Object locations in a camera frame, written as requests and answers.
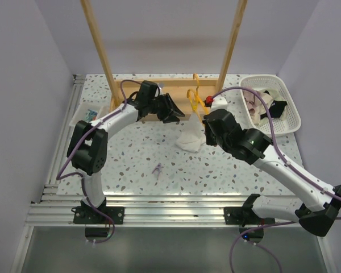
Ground white laundry basket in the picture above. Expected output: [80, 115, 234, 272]
[239, 75, 301, 137]

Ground purple clothespin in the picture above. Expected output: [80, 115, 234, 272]
[152, 163, 163, 180]

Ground yellow clothespin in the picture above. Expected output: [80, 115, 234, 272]
[190, 100, 198, 113]

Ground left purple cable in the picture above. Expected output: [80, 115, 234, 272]
[56, 79, 145, 245]

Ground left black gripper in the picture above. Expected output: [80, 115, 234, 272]
[148, 93, 184, 123]

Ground white clothespin tray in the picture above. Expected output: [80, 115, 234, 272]
[69, 102, 109, 127]

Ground wooden hanging rack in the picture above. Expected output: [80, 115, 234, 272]
[79, 0, 248, 122]

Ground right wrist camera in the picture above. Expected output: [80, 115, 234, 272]
[204, 96, 228, 112]

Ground orange plastic hanger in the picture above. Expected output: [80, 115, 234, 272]
[186, 73, 210, 127]

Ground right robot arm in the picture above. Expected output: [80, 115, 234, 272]
[202, 109, 341, 237]

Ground clothes in basket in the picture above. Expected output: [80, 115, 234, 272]
[242, 88, 289, 129]

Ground aluminium mounting rail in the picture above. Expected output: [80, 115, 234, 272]
[25, 75, 310, 228]

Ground clothespins in tray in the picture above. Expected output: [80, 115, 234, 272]
[83, 109, 98, 122]

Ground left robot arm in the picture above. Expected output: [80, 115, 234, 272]
[65, 80, 185, 225]

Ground white underwear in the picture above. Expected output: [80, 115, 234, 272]
[175, 113, 206, 153]

